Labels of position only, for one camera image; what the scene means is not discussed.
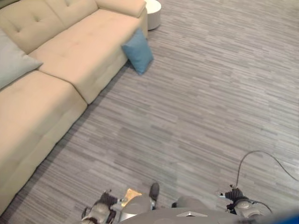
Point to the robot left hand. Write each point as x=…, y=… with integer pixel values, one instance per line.
x=109, y=198

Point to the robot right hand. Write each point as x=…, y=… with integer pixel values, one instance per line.
x=234, y=194

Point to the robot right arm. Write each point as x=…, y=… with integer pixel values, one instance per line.
x=248, y=208

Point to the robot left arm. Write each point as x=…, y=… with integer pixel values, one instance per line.
x=99, y=213

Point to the beige fabric sofa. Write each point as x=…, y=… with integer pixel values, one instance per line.
x=77, y=53

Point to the robot body with legs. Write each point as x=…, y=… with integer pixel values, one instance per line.
x=163, y=210

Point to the blue cushion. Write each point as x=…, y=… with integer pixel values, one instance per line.
x=138, y=52

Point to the grey cushion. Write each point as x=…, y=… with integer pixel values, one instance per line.
x=11, y=63

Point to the white round side table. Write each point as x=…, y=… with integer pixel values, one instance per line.
x=154, y=14

